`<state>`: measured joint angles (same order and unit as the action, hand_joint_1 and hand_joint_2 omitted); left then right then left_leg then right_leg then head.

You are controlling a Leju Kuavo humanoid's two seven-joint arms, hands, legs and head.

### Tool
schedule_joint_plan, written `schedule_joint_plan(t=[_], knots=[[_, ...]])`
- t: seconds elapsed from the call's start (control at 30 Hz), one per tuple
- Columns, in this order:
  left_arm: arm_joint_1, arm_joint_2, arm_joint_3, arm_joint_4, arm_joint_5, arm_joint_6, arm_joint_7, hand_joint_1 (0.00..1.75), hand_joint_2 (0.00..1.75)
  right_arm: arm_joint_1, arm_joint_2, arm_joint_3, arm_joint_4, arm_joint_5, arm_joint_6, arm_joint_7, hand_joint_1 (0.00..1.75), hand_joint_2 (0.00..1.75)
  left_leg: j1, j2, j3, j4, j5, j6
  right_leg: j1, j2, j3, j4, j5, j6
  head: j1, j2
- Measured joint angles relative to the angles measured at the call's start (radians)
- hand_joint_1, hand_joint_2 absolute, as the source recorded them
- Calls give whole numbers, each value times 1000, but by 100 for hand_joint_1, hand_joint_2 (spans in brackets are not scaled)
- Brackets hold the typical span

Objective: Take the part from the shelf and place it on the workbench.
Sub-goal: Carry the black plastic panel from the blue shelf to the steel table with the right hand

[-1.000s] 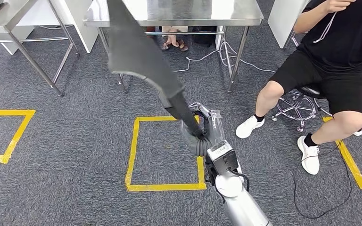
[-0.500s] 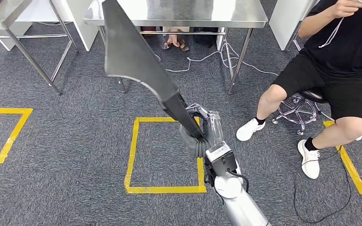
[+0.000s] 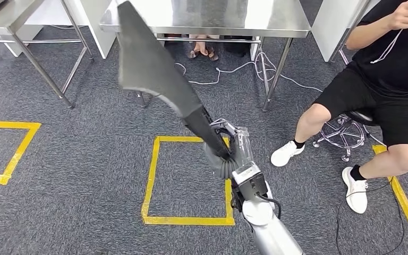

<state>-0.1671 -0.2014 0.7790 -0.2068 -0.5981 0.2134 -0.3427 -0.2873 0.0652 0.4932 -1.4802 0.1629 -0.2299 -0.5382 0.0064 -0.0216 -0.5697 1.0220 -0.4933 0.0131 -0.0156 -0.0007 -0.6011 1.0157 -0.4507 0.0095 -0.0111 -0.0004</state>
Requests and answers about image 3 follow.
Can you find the yellow floor tape square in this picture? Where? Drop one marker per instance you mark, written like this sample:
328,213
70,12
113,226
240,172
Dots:
186,221
404,204
14,125

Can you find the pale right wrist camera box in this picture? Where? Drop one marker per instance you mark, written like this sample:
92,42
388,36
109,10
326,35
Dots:
246,172

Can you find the chrome stool black seat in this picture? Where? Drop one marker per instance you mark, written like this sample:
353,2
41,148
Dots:
360,118

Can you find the white desk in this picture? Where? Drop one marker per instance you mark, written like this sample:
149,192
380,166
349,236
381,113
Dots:
98,21
330,21

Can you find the steel workbench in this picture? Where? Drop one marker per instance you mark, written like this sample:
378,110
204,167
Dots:
260,14

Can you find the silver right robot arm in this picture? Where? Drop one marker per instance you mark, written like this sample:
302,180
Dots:
271,235

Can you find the black plastic bracket panel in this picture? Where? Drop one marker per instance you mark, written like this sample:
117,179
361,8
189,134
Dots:
147,63

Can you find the person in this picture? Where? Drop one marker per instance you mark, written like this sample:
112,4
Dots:
401,70
200,47

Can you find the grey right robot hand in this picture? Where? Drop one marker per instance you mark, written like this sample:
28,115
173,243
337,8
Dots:
242,148

